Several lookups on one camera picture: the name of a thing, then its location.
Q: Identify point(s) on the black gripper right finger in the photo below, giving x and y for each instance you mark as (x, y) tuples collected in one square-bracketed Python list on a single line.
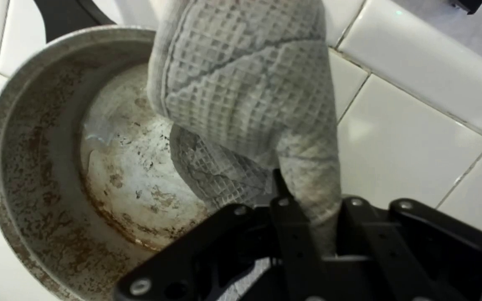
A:
[(364, 231)]

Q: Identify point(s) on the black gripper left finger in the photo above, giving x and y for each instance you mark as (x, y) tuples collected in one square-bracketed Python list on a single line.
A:
[(302, 264)]

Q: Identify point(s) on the grey quilted pot holder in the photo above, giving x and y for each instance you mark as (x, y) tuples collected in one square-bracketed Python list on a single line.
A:
[(249, 89)]

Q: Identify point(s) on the worn metal pot black handle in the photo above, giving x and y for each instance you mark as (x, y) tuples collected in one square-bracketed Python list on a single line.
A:
[(88, 187)]

